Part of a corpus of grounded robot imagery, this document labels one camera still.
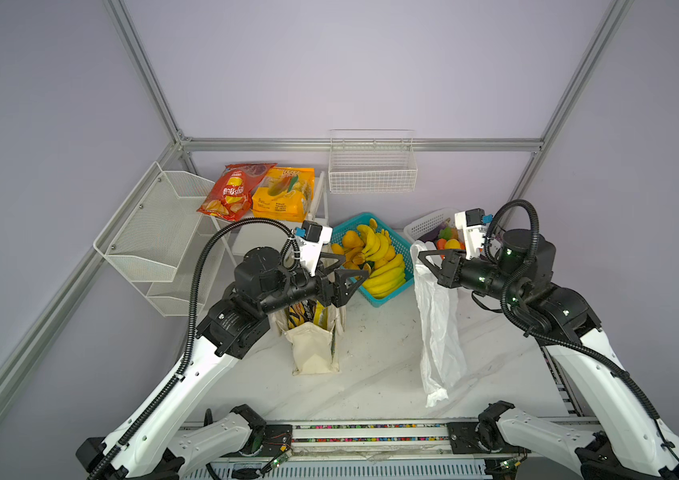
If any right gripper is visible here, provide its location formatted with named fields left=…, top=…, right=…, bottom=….
left=412, top=244, right=519, bottom=304

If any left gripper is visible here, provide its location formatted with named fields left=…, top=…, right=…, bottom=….
left=259, top=254, right=367, bottom=317

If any yellow snack packet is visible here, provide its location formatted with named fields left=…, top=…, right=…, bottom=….
left=312, top=301, right=328, bottom=330

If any black yellow chips bag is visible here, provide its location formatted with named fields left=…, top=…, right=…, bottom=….
left=286, top=300, right=315, bottom=330

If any beige canvas tote bag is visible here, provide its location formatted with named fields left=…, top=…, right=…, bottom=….
left=268, top=305, right=347, bottom=375

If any white plastic bag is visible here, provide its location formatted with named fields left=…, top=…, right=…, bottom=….
left=411, top=240, right=467, bottom=408

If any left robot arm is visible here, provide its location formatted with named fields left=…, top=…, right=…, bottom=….
left=76, top=218, right=369, bottom=479

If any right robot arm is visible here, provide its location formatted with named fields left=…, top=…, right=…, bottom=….
left=415, top=199, right=679, bottom=479

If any teal plastic basket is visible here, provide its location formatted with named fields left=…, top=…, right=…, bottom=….
left=330, top=212, right=413, bottom=307

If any white plastic basket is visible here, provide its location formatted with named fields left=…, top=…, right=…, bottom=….
left=403, top=208, right=457, bottom=243

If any small yellow banana bunch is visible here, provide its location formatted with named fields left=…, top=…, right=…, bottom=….
left=353, top=217, right=397, bottom=266

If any large yellow banana bunch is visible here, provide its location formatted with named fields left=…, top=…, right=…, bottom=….
left=363, top=254, right=407, bottom=299

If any orange snack bag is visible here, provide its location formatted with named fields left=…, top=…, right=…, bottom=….
left=252, top=167, right=315, bottom=223

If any red chips bag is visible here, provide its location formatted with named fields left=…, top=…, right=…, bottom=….
left=197, top=163, right=276, bottom=222

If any white mesh shelf rack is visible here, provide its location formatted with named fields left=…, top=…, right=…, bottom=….
left=93, top=163, right=220, bottom=317

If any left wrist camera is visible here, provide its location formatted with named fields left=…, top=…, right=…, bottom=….
left=294, top=220, right=332, bottom=276

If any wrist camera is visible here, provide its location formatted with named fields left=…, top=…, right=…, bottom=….
left=455, top=208, right=493, bottom=259
left=294, top=220, right=332, bottom=276

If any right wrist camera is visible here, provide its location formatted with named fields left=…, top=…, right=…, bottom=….
left=455, top=208, right=493, bottom=259

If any white wire wall basket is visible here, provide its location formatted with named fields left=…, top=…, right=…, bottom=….
left=328, top=129, right=419, bottom=194

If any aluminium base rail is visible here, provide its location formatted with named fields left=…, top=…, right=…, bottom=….
left=113, top=418, right=631, bottom=480

